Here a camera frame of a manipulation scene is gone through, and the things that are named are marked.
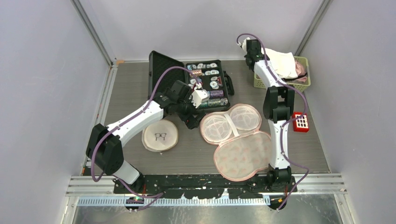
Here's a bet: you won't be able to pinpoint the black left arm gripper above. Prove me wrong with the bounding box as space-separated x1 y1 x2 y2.
176 92 206 129

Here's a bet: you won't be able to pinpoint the floral mesh laundry bag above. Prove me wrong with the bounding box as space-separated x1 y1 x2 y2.
200 104 272 182

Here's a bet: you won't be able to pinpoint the white bra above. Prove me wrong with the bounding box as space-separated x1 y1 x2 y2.
265 48 297 78

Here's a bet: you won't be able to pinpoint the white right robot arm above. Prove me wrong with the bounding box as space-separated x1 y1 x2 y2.
244 39 295 192

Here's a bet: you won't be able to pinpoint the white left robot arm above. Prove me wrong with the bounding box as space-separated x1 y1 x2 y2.
86 81 210 193

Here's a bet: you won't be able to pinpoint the green plastic basket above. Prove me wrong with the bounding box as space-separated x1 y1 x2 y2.
253 56 311 92

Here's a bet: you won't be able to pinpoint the black poker chip case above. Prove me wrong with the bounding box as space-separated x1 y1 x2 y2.
148 51 234 112

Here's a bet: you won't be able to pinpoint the pink bras in basket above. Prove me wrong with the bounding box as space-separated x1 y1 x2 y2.
295 61 308 83

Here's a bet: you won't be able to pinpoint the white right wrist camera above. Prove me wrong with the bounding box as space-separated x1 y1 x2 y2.
237 37 251 52

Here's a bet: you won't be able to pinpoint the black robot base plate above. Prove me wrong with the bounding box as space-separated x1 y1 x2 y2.
113 174 297 199

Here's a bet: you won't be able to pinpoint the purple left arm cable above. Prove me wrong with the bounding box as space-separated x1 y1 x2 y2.
90 66 202 211

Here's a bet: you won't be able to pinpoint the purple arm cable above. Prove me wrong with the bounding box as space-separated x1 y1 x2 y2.
236 33 310 211
90 66 202 211

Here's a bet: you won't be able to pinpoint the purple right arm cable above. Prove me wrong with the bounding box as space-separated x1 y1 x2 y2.
236 33 310 211

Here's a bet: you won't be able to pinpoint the aluminium frame rail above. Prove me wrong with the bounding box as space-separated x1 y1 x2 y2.
71 0 113 67

